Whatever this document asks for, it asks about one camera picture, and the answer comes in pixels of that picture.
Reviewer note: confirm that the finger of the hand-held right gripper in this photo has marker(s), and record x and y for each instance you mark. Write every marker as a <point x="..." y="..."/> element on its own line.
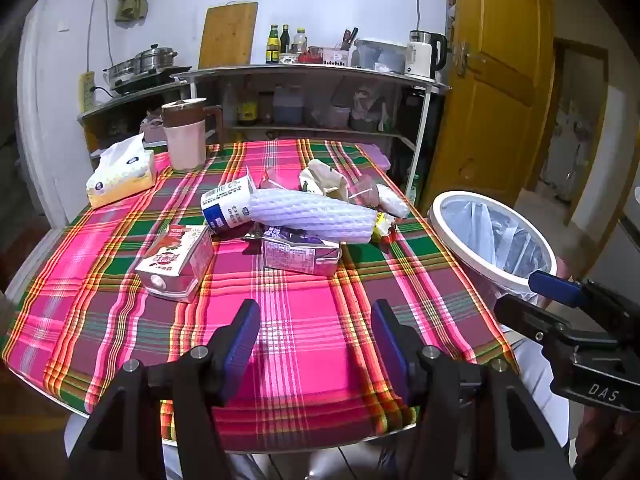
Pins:
<point x="555" y="285"/>
<point x="520" y="317"/>

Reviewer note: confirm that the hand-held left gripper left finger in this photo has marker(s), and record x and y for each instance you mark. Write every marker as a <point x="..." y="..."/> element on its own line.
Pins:
<point x="240" y="345"/>

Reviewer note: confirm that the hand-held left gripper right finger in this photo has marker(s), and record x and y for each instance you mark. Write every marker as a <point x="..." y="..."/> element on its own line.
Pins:
<point x="387" y="350"/>

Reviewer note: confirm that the clear plastic bin liner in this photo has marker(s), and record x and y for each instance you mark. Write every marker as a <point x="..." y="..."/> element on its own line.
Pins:
<point x="500" y="230"/>

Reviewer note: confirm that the white round bin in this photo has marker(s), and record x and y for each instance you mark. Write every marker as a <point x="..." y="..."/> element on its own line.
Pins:
<point x="450" y="240"/>

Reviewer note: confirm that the purple milk carton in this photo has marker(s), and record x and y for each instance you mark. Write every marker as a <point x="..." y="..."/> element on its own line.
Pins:
<point x="295" y="255"/>

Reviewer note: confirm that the red juice carton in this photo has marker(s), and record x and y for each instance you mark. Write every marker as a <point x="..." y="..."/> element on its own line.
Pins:
<point x="175" y="260"/>

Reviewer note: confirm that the yellow red snack wrapper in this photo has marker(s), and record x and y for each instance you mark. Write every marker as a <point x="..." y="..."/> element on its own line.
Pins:
<point x="384" y="225"/>

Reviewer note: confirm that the white blue paper cup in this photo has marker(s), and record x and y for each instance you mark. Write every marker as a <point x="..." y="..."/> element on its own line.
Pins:
<point x="227" y="207"/>

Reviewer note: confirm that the large white foam net sleeve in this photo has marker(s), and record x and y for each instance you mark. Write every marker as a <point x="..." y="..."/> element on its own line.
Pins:
<point x="310" y="215"/>

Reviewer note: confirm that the small white foam sleeve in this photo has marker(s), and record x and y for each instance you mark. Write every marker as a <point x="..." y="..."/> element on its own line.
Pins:
<point x="392" y="200"/>

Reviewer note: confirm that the pink plastic wrapper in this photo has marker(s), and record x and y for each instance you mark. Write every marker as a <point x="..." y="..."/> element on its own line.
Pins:
<point x="277" y="180"/>

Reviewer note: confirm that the beige paper bag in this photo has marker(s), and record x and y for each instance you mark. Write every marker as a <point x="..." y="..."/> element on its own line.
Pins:
<point x="325" y="177"/>

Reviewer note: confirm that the person's right hand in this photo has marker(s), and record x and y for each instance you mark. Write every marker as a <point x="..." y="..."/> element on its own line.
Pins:
<point x="612" y="435"/>

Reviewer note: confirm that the green plastic bottle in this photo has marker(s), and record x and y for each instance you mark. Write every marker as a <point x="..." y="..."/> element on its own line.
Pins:
<point x="411" y="190"/>

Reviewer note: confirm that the pink brown pitcher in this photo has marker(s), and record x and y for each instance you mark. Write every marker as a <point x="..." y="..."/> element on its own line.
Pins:
<point x="185" y="145"/>

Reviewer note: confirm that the white yellow tissue pack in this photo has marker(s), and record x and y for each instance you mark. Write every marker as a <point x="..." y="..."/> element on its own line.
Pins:
<point x="120" y="175"/>

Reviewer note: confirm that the yellow wooden door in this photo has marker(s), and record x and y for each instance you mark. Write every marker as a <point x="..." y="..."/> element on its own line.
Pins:
<point x="495" y="85"/>

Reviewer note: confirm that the pink plastic bag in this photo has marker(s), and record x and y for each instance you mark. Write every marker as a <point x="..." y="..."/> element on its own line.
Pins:
<point x="152" y="127"/>

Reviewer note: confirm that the yellow label bottle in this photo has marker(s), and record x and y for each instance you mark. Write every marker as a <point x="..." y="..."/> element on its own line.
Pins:
<point x="246" y="110"/>

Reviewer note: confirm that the pink plastic tub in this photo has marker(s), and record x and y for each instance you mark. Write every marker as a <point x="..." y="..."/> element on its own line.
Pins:
<point x="339" y="116"/>

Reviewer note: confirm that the crumpled plastic bag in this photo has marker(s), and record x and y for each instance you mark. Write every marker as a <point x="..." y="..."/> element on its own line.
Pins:
<point x="367" y="102"/>

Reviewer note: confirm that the white electric kettle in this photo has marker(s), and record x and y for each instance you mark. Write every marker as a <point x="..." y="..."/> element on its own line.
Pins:
<point x="420" y="57"/>

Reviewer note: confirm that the metal stove counter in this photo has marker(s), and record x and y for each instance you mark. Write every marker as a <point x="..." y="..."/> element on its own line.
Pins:
<point x="125" y="101"/>

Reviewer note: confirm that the metal kitchen shelf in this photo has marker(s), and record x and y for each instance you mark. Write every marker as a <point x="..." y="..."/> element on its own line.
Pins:
<point x="300" y="71"/>

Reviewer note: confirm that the clear plastic container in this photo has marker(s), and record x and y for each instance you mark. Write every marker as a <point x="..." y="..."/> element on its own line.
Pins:
<point x="380" y="55"/>

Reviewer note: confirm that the small white bowl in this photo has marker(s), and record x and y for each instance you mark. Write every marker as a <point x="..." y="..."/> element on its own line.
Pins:
<point x="289" y="58"/>

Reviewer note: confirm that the yellow power strip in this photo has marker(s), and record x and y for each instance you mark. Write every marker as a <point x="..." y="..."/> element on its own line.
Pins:
<point x="87" y="91"/>

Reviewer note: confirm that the pink utensil holder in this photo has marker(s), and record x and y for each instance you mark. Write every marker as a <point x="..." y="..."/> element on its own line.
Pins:
<point x="335" y="56"/>

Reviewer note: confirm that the red jar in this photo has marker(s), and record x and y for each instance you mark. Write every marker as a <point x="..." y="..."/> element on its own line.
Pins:
<point x="312" y="55"/>

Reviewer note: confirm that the steel pan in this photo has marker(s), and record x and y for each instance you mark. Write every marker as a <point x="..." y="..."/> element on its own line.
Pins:
<point x="120" y="71"/>

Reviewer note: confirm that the green glass bottle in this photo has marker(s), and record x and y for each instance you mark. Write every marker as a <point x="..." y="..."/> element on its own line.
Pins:
<point x="272" y="47"/>

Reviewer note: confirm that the clear plastic bottle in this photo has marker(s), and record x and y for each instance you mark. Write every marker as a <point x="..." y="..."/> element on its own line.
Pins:
<point x="299" y="42"/>

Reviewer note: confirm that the dark sauce bottle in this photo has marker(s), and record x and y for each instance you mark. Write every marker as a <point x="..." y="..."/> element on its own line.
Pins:
<point x="285" y="40"/>

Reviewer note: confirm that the wooden cutting board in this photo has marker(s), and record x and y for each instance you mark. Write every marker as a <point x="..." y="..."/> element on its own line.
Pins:
<point x="227" y="35"/>

